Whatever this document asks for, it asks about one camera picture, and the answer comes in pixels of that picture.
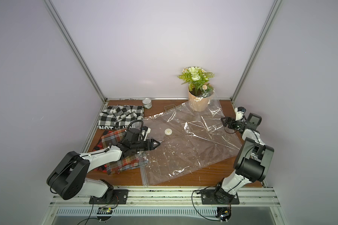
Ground brown plastic scoop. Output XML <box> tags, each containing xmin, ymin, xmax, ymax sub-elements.
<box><xmin>164</xmin><ymin>104</ymin><xmax>176</xmax><ymax>112</ymax></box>

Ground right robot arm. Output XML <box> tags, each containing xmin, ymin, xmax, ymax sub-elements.
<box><xmin>214</xmin><ymin>113</ymin><xmax>274</xmax><ymax>201</ymax></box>

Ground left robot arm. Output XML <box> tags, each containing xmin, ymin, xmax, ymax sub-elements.
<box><xmin>47</xmin><ymin>126</ymin><xmax>161</xmax><ymax>203</ymax></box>

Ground clear plastic vacuum bag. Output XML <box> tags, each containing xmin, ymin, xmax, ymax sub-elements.
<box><xmin>140</xmin><ymin>95</ymin><xmax>242</xmax><ymax>186</ymax></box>

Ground potted artificial flower plant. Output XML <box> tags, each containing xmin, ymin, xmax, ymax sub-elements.
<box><xmin>177</xmin><ymin>67</ymin><xmax>215</xmax><ymax>112</ymax></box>

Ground black white checked shirt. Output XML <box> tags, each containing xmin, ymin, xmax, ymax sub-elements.
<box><xmin>97</xmin><ymin>105</ymin><xmax>144</xmax><ymax>130</ymax></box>

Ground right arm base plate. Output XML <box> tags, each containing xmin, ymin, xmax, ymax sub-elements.
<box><xmin>200</xmin><ymin>189</ymin><xmax>240</xmax><ymax>205</ymax></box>

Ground small labelled tin can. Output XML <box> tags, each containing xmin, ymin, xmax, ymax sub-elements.
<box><xmin>142</xmin><ymin>98</ymin><xmax>152</xmax><ymax>109</ymax></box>

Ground multicolour tartan shirt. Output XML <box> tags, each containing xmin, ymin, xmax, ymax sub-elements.
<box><xmin>100</xmin><ymin>128</ymin><xmax>141</xmax><ymax>175</ymax></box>

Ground red black checked shirt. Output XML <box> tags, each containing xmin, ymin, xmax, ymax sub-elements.
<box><xmin>92</xmin><ymin>139</ymin><xmax>108</xmax><ymax>173</ymax></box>

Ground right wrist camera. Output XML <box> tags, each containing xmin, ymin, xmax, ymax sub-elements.
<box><xmin>234</xmin><ymin>107</ymin><xmax>246</xmax><ymax>121</ymax></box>

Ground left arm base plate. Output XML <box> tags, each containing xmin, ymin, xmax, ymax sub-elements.
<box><xmin>89</xmin><ymin>189</ymin><xmax>129</xmax><ymax>205</ymax></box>

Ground aluminium rail frame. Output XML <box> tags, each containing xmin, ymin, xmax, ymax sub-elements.
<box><xmin>42</xmin><ymin>186</ymin><xmax>287</xmax><ymax>225</ymax></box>

